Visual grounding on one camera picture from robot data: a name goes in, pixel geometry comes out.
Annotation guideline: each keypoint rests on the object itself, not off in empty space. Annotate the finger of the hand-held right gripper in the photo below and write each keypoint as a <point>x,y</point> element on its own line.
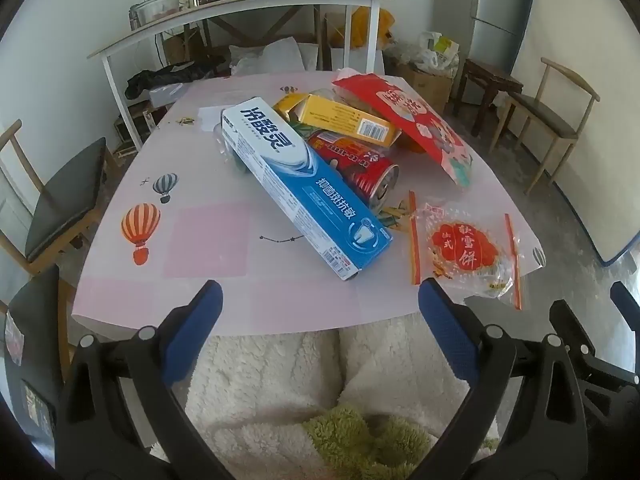
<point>570,322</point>
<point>625,297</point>

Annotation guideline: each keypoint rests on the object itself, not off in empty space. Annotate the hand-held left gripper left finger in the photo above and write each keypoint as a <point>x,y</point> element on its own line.
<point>197,320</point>

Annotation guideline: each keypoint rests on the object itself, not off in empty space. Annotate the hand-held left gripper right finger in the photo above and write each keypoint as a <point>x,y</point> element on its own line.
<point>445,320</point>

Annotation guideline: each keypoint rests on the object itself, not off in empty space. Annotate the clear red-label snack wrapper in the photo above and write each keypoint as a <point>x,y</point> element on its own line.
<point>465,250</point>

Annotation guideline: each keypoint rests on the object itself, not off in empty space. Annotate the pink balloon print tablecloth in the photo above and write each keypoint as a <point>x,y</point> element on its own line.
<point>210,240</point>

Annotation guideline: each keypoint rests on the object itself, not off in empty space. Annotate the white fleece garment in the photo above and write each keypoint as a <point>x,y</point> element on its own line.
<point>270,375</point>

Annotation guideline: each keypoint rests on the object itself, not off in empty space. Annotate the yellow green candy wrapper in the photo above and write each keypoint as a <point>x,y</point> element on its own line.
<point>395,216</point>

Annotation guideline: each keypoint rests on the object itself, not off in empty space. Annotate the green fluffy cloth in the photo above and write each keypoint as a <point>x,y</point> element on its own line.
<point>350,440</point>

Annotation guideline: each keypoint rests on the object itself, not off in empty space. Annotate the white blue-edged mattress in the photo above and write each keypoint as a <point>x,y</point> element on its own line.
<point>590,135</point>

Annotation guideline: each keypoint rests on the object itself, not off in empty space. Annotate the blue white toothpaste box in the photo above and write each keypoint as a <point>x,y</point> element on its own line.
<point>295,180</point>

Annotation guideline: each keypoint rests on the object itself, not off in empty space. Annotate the red drink can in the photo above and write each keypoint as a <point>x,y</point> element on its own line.
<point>360,165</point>

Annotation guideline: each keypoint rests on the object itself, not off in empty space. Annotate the wooden chair black cushion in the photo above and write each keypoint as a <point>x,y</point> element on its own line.
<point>65,195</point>
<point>545,110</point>

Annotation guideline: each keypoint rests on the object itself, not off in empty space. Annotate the red printed paper bag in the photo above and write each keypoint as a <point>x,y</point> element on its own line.
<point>425,120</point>

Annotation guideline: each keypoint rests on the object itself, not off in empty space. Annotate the white paper sheet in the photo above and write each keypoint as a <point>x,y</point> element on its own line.
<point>212,119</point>

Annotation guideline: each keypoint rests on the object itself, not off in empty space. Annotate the yellow cardboard box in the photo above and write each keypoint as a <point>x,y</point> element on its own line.
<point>345,120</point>

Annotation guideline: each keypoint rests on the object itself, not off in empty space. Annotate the brown cardboard box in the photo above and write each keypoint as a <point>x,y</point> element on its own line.
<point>427,85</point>

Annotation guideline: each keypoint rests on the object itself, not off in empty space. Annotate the dark wooden stool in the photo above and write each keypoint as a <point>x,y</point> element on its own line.
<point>487,80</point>

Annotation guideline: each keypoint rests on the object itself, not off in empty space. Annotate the black cloth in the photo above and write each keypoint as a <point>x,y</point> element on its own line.
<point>165,75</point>

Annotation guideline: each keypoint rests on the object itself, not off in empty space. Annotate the white printed plastic bag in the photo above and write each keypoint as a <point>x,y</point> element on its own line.
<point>435,50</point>

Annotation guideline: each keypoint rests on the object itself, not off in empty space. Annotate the flat brown cardboard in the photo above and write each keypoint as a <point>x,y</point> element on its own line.
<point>177,47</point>

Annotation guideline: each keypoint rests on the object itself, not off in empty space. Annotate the large white plastic bag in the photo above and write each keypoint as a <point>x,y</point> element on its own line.
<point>275,55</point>

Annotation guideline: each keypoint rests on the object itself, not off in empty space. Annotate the yellow plastic bag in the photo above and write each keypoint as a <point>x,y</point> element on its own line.
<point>370,27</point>

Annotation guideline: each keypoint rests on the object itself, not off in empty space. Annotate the white side table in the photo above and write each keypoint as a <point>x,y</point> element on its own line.
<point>210,15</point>

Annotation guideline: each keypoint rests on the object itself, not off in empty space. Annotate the clear glass container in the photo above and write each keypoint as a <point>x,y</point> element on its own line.
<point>157,10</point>

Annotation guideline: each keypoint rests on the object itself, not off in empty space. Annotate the grey refrigerator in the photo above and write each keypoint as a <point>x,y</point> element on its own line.
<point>500,5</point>

